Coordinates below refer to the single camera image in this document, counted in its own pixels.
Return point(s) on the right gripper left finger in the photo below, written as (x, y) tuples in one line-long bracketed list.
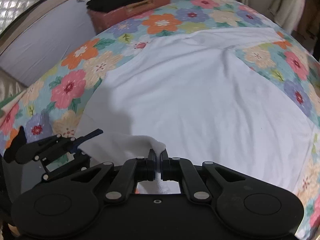
[(151, 165)]

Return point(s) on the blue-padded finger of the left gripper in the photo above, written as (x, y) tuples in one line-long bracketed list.
[(76, 142)]

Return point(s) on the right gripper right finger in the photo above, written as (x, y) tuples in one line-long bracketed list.
[(165, 166)]

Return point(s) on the white garment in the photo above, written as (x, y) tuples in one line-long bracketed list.
[(189, 95)]

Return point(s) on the floral quilt bedspread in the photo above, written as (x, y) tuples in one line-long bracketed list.
[(56, 101)]

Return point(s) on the red suitcase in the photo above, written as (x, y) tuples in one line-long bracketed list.
[(104, 20)]

